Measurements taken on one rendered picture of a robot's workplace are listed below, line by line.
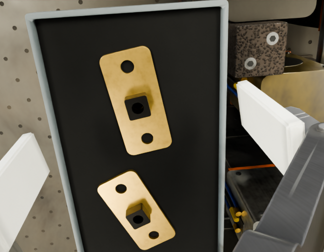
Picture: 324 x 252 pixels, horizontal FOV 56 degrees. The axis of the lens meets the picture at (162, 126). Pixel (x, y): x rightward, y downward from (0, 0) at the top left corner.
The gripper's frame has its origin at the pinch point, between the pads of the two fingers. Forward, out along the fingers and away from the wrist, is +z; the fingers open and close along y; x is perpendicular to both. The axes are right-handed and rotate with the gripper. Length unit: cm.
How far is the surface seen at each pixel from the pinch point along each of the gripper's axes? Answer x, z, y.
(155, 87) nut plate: 1.1, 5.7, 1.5
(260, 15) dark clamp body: 3.2, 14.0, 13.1
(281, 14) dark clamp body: 2.9, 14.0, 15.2
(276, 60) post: -1.0, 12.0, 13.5
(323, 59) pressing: -5.2, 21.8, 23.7
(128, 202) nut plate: -8.6, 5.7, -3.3
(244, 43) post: 1.4, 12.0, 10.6
